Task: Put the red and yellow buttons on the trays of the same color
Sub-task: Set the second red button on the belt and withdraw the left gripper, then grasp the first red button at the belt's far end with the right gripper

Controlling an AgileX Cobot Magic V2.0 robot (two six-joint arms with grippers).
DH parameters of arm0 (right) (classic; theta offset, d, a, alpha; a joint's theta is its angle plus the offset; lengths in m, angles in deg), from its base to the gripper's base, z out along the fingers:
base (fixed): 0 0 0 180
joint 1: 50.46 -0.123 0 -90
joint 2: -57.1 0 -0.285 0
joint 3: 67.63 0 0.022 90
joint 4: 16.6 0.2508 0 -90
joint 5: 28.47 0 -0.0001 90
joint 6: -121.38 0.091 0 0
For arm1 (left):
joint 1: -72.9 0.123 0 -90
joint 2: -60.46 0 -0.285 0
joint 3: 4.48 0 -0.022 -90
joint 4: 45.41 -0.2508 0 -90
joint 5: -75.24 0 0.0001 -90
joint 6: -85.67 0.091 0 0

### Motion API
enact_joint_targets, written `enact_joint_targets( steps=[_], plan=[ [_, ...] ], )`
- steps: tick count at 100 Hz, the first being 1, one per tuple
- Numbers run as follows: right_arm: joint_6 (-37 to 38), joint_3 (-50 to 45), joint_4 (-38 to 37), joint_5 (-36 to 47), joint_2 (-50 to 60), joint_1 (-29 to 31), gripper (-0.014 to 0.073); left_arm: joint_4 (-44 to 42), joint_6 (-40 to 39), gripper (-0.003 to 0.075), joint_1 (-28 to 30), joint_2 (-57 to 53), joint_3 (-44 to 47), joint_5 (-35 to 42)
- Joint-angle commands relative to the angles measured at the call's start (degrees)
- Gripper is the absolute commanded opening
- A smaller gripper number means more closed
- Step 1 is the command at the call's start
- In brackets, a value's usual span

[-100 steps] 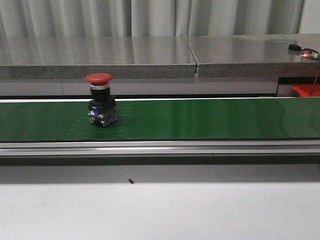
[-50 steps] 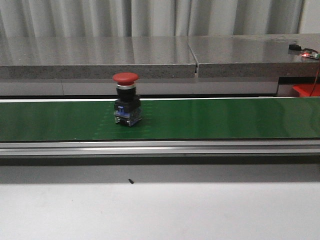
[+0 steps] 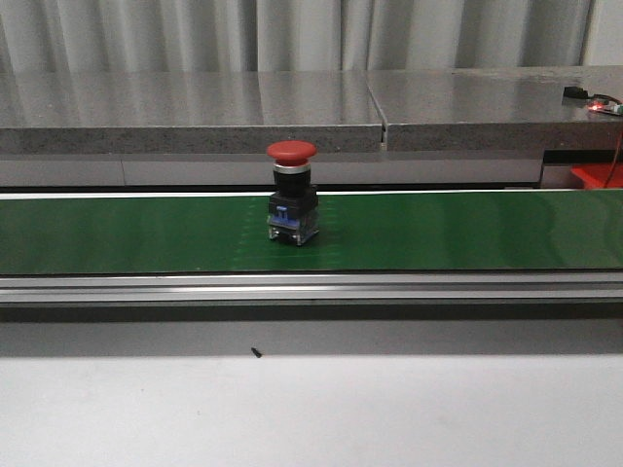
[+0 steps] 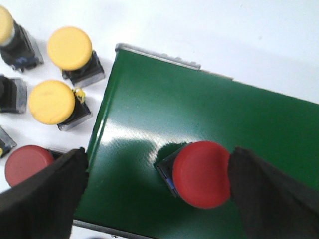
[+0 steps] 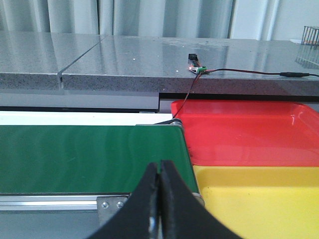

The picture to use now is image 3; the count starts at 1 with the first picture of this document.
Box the red push button switch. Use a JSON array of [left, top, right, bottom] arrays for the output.
[[267, 140, 319, 246]]

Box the grey stone counter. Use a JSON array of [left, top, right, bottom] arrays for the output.
[[1, 66, 622, 191]]

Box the green conveyor belt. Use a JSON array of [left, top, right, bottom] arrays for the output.
[[1, 190, 622, 305]]

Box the red plastic tray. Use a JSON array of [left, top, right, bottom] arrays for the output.
[[571, 163, 623, 190]]

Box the small green circuit board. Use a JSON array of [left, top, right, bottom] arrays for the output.
[[563, 86, 622, 117]]

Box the white curtain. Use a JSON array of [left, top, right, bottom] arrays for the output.
[[1, 1, 622, 73]]

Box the red black wire pair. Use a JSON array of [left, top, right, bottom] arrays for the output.
[[603, 91, 623, 189]]

